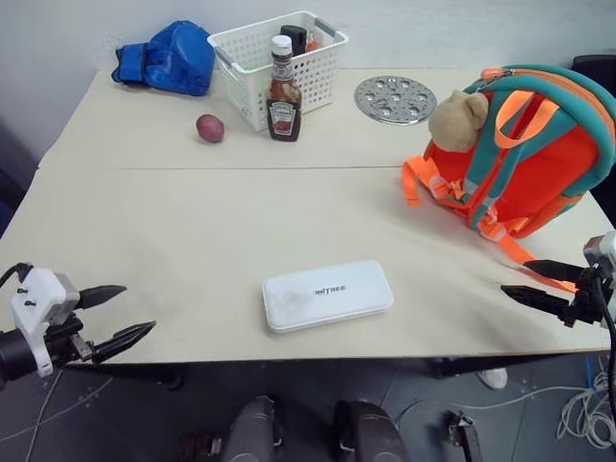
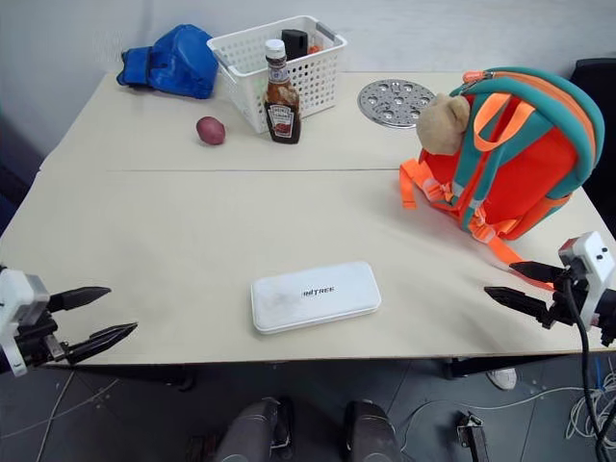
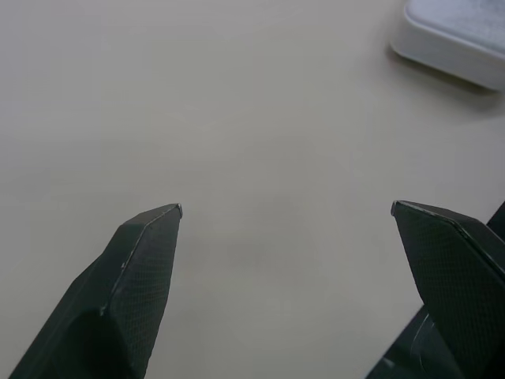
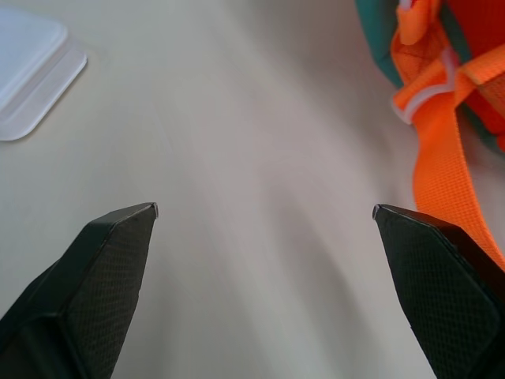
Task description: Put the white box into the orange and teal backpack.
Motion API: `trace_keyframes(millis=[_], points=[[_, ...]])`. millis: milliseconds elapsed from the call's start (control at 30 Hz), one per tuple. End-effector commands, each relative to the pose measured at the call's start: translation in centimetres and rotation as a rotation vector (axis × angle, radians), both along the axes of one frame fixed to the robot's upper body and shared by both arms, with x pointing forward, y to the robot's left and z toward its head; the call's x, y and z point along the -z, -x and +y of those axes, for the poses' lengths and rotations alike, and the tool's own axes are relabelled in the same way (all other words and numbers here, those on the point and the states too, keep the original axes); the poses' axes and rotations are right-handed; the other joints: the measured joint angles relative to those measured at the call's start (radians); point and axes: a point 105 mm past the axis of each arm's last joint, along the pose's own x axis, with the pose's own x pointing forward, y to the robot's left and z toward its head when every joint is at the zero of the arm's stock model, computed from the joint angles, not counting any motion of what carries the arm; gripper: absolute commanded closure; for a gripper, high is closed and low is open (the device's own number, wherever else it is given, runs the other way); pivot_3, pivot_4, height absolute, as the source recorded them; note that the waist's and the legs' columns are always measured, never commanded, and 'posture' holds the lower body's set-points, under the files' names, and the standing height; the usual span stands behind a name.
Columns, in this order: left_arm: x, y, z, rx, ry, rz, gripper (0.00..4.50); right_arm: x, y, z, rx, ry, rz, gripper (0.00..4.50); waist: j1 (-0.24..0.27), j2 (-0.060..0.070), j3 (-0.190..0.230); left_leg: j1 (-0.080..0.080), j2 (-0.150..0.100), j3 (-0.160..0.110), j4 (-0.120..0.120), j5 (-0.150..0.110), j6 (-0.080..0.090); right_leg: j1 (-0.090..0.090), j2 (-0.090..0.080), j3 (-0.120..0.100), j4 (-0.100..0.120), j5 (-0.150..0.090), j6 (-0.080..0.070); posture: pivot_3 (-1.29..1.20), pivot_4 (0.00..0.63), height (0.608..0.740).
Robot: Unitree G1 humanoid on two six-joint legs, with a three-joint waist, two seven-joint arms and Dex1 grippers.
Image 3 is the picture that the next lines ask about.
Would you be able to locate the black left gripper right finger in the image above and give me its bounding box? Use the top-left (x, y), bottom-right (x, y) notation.
top-left (390, 200), bottom-right (505, 379)

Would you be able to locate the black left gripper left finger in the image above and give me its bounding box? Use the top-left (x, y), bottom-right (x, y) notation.
top-left (7, 203), bottom-right (184, 379)

